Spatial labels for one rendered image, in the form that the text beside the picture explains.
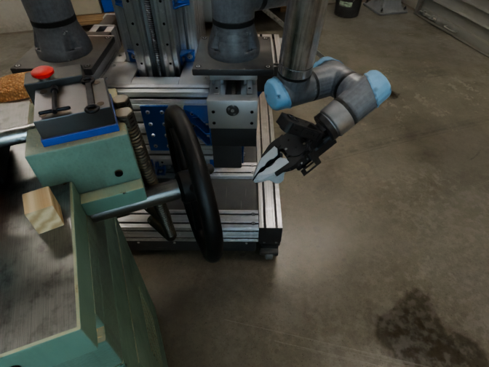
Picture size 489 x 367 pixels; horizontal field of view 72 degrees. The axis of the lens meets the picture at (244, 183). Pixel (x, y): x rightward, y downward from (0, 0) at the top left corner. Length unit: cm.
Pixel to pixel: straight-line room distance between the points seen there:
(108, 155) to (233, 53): 56
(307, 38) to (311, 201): 111
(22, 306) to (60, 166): 19
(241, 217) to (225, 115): 50
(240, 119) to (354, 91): 32
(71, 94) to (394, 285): 133
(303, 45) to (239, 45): 30
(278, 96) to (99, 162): 41
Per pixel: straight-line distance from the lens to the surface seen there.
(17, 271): 48
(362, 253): 158
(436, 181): 203
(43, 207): 47
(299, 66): 75
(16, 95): 80
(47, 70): 57
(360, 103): 79
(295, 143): 77
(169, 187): 60
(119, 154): 53
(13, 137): 58
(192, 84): 109
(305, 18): 70
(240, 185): 146
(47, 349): 43
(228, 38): 98
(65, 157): 53
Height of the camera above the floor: 125
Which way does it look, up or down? 45 degrees down
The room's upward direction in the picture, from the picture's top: straight up
